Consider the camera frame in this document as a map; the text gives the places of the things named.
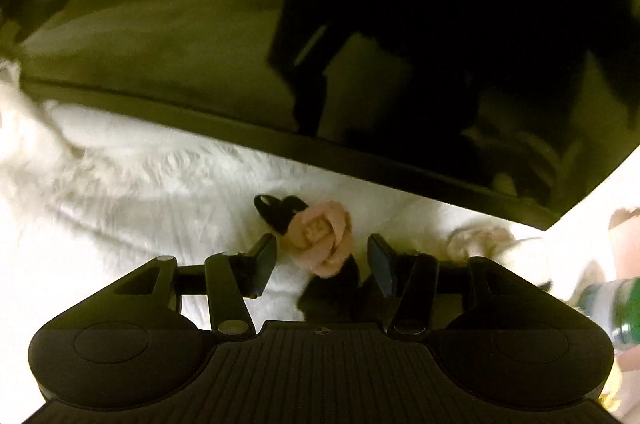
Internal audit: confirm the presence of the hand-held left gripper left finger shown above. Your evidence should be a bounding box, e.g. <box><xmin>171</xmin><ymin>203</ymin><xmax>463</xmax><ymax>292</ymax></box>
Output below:
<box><xmin>111</xmin><ymin>234</ymin><xmax>278</xmax><ymax>337</ymax></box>

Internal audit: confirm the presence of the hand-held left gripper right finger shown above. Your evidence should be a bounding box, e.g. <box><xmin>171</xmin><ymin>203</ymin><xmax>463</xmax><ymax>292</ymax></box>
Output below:
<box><xmin>366</xmin><ymin>234</ymin><xmax>539</xmax><ymax>338</ymax></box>

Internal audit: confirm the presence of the pink rose black hair bow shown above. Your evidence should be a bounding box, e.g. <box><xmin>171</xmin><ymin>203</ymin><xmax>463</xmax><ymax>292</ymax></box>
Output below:
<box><xmin>252</xmin><ymin>194</ymin><xmax>396</xmax><ymax>321</ymax></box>

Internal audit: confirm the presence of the cream rose hair accessory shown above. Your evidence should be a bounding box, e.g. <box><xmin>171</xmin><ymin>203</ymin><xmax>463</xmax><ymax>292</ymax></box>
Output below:
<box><xmin>445</xmin><ymin>226</ymin><xmax>543</xmax><ymax>265</ymax></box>

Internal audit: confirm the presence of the white furry mat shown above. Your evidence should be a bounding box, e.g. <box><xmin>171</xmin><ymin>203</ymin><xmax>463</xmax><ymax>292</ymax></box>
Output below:
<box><xmin>0</xmin><ymin>58</ymin><xmax>621</xmax><ymax>335</ymax></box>

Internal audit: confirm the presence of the green capped plastic bottle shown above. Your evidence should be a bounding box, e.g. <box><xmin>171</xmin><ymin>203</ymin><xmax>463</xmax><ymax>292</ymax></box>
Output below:
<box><xmin>575</xmin><ymin>276</ymin><xmax>640</xmax><ymax>351</ymax></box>

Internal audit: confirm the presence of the small yellow trinket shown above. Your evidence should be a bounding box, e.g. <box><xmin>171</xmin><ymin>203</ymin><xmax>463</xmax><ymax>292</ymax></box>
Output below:
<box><xmin>597</xmin><ymin>374</ymin><xmax>632</xmax><ymax>416</ymax></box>

